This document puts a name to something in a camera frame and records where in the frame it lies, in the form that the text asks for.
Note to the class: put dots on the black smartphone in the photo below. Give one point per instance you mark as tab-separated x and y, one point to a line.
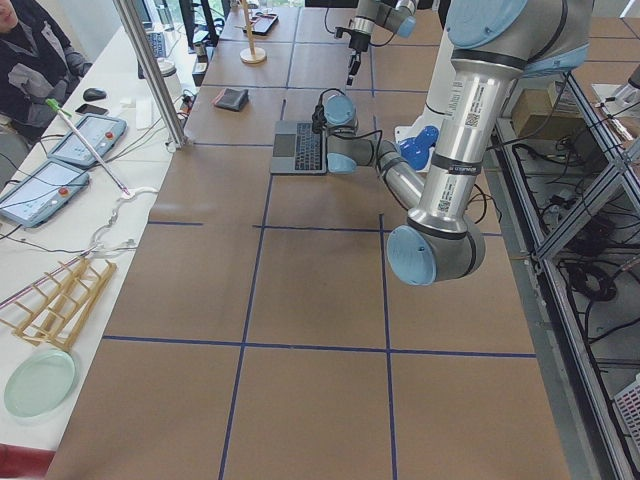
87	108

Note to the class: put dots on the light green plate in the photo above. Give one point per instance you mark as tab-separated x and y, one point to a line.
40	383

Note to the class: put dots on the teach pendant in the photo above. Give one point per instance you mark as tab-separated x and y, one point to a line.
38	197
101	132

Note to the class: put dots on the upper teach pendant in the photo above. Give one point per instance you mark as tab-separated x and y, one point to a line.
101	132

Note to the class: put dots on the lower teach pendant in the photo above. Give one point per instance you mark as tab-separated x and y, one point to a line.
38	197

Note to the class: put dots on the black computer mouse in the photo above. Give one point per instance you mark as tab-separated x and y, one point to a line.
94	94

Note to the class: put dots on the aluminium frame post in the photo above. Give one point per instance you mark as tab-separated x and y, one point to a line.
137	35

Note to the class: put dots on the seated person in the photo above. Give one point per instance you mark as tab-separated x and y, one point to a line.
38	62

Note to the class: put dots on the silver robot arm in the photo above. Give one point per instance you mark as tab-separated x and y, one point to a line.
398	19
486	46

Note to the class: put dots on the grey folded cloth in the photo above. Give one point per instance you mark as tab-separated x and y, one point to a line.
231	99

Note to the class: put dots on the silver laptop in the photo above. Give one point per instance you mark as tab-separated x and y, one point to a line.
297	149

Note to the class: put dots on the wooden mug tree stand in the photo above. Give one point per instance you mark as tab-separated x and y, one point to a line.
252	55

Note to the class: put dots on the wine glass rack tray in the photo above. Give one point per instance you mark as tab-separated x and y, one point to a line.
262	24

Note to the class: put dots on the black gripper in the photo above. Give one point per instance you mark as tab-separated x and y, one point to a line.
357	44
316	120

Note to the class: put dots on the wooden dish rack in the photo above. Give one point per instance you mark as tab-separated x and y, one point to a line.
55	308

